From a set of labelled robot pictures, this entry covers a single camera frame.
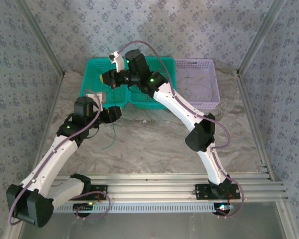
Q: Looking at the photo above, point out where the aluminium lower frame leg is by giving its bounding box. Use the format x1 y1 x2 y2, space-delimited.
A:
275 201 299 239

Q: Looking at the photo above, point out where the aluminium mounting rail beam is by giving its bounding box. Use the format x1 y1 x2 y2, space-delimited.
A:
16 173 289 203

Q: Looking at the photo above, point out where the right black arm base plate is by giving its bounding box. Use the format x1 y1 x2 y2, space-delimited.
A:
195 183 241 200

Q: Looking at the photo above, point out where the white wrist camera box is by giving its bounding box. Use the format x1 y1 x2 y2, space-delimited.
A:
108 50 126 73
83 91 107 103

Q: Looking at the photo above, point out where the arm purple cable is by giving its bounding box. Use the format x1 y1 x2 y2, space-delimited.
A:
116 40 245 220
8 89 112 226

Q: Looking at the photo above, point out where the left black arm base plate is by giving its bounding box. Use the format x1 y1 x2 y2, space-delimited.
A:
62 184 108 201

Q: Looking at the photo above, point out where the aluminium frame post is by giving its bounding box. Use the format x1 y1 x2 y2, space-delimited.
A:
14 0 66 77
236 0 287 77

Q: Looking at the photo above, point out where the lilac perforated plastic basket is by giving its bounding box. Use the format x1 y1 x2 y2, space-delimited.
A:
174 59 221 110

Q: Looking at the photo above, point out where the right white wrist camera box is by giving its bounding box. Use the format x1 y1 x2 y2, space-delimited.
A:
108 50 126 73

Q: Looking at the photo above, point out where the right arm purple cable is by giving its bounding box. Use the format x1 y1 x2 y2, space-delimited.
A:
116 40 245 220

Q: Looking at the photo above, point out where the grey slotted cable duct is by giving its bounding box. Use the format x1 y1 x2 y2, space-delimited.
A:
53 203 230 214

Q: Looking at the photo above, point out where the aluminium table side rail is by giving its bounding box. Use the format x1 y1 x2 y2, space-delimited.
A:
28 73 65 184
235 71 276 182

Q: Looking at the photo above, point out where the teal perforated plastic basket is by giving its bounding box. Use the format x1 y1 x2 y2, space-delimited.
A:
82 58 131 111
127 56 178 110

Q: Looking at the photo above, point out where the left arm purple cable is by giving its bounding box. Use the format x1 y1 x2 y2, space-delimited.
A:
8 89 112 226

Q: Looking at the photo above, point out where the small controller circuit board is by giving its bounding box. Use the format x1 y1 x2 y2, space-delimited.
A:
215 203 234 217
73 202 95 218

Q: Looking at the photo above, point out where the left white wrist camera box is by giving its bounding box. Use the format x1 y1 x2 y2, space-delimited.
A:
83 91 107 103

